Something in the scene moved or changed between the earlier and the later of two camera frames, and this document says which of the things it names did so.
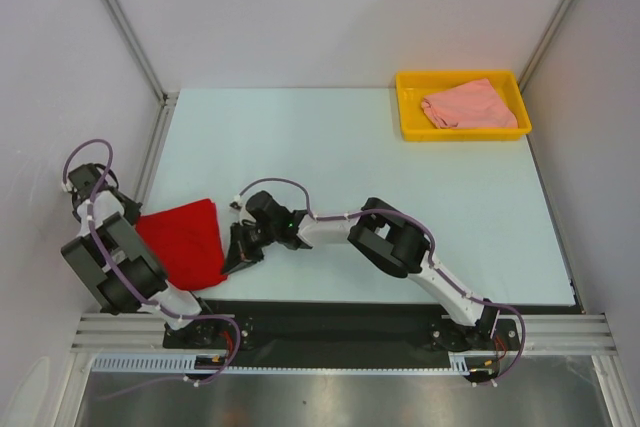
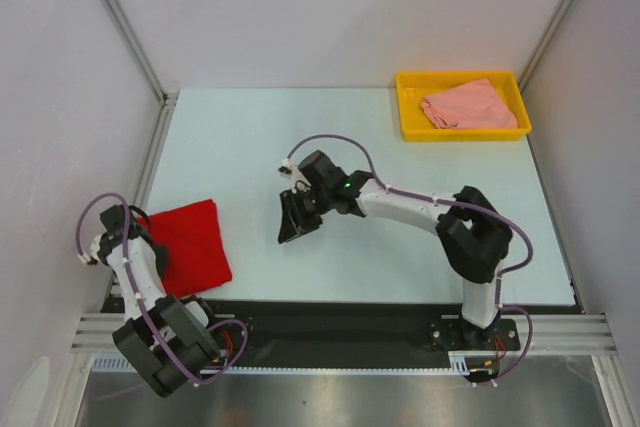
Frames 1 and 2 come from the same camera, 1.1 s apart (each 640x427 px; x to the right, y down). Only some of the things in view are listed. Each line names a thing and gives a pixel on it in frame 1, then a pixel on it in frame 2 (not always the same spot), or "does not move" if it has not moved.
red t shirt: x=187 y=244 does not move
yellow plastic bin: x=417 y=124 does not move
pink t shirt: x=473 y=105 does not move
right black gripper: x=239 y=243 to x=293 y=218
